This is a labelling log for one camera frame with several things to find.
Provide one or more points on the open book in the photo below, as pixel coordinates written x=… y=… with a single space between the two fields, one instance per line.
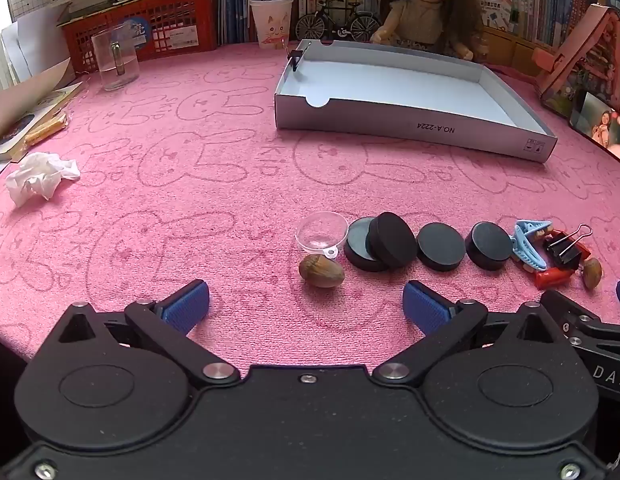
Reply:
x=29 y=117

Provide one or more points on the brown haired doll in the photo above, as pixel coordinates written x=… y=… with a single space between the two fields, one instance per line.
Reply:
x=425 y=5

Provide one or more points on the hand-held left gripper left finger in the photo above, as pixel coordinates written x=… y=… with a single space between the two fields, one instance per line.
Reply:
x=187 y=306

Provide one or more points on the crumpled white tissue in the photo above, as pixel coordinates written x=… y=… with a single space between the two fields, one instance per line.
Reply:
x=37 y=177

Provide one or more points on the large black binder clip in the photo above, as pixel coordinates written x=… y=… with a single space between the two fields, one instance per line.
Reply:
x=562 y=250

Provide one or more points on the smartphone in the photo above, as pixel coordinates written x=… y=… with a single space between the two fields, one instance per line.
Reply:
x=602 y=127

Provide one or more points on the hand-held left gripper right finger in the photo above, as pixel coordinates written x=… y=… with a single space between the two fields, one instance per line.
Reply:
x=426 y=309

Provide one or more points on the clear plastic dome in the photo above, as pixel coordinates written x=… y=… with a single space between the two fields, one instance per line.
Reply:
x=320 y=232

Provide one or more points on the pocket label printer box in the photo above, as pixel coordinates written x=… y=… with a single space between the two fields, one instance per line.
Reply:
x=500 y=7

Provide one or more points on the pink wooden toy house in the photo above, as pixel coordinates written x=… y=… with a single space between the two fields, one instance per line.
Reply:
x=590 y=50

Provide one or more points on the red plastic basket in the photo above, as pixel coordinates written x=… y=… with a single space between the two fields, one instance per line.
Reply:
x=169 y=25

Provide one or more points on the brown nut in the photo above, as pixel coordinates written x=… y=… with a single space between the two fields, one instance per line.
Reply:
x=592 y=272
x=321 y=271

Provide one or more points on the small black binder clip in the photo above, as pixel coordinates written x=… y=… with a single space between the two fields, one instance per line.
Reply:
x=294 y=57

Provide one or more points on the wooden drawer organizer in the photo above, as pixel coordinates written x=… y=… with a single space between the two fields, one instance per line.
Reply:
x=520 y=52

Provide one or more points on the grey cardboard box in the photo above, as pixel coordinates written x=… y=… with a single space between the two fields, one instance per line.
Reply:
x=390 y=85

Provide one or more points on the clear glass beaker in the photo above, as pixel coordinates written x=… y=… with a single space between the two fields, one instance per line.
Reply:
x=114 y=67

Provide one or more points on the black round puck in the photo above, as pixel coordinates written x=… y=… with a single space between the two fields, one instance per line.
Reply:
x=441 y=246
x=490 y=245
x=395 y=240
x=357 y=252

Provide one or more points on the pink bunny print blanket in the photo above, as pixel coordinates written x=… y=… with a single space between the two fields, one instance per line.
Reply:
x=189 y=185

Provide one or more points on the black toy bicycle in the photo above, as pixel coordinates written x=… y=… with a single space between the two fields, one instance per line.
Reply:
x=340 y=22

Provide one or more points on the row of upright books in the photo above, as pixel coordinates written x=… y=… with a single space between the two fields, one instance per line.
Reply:
x=550 y=0

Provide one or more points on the white paper cup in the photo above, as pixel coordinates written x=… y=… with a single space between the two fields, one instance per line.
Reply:
x=271 y=25

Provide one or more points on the white paper sheets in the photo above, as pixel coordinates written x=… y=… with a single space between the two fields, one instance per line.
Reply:
x=34 y=45

